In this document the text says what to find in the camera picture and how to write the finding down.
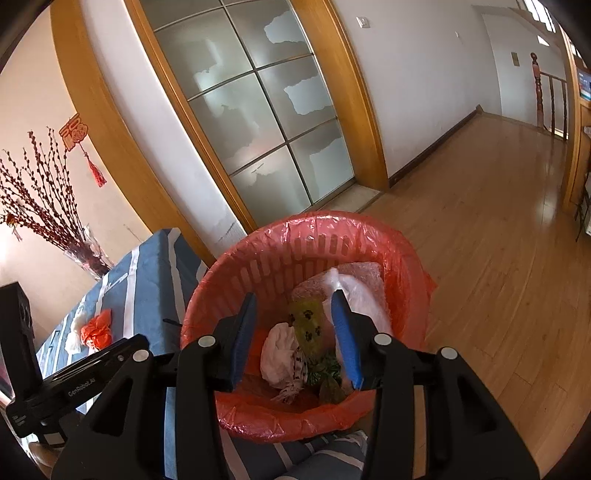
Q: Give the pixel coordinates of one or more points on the white crumpled paper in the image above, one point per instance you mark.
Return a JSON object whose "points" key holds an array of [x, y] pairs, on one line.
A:
{"points": [[279, 350]]}

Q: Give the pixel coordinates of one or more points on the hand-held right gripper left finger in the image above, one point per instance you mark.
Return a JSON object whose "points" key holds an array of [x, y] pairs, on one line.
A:
{"points": [[240, 355]]}

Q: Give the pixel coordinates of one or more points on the red plastic bag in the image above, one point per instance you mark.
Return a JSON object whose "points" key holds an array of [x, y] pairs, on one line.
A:
{"points": [[98, 330]]}

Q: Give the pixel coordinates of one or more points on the red knot wall hanging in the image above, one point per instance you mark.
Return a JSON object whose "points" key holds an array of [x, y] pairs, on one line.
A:
{"points": [[76, 131]]}

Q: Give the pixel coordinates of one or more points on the striped grey-blue cloth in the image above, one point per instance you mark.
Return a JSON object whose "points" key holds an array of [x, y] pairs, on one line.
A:
{"points": [[318, 457]]}

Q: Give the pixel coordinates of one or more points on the wooden door frame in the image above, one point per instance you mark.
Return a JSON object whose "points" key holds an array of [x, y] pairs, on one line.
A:
{"points": [[364, 115]]}

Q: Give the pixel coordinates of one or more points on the clear glass vase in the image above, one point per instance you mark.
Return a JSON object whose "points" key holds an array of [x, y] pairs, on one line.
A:
{"points": [[90, 256]]}

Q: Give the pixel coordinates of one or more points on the small beige wall plate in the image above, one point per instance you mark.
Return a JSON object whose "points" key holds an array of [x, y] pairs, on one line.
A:
{"points": [[515, 59]]}

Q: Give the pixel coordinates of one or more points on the black speaker box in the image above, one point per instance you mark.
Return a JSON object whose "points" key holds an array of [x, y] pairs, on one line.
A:
{"points": [[18, 337]]}

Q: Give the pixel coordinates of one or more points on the clear plastic bag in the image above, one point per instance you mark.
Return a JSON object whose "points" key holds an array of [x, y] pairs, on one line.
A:
{"points": [[364, 300]]}

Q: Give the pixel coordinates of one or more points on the red berry branches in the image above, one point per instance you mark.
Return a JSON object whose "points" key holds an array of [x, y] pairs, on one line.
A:
{"points": [[41, 203]]}

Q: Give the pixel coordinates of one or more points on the yellow-green snack packet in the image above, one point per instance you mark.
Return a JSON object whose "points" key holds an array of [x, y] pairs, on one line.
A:
{"points": [[309, 323]]}

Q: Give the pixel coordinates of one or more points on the blue striped tablecloth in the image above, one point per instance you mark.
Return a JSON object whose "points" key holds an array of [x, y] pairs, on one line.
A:
{"points": [[152, 277]]}

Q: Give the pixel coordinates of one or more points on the wooden stair railing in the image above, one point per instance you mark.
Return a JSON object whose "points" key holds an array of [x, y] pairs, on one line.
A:
{"points": [[547, 97]]}

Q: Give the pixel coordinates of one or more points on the black and white patterned wrapper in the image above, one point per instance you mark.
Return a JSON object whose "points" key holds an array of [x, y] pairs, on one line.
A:
{"points": [[295, 378]]}

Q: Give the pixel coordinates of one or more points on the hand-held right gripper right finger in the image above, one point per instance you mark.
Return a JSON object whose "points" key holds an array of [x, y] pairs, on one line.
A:
{"points": [[346, 341]]}

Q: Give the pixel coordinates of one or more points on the frosted glass sliding door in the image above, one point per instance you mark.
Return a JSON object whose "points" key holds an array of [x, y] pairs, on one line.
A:
{"points": [[258, 106]]}

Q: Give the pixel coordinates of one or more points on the red bin liner bag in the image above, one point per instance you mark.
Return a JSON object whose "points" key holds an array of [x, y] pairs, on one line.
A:
{"points": [[406, 258]]}

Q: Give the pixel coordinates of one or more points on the green leaf print packet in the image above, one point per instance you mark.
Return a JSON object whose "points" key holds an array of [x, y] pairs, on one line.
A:
{"points": [[328, 374]]}

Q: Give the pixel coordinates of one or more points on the wall-mounted screen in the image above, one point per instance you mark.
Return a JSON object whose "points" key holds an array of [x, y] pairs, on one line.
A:
{"points": [[584, 85]]}

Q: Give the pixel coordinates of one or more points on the red plastic lattice basket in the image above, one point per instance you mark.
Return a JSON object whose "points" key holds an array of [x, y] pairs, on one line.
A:
{"points": [[286, 249]]}

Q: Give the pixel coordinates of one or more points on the white wall switch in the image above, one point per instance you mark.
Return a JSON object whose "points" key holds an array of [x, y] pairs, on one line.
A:
{"points": [[363, 21]]}

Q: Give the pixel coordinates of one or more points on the small red gold ornament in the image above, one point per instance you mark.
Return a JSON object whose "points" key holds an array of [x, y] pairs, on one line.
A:
{"points": [[10, 220]]}

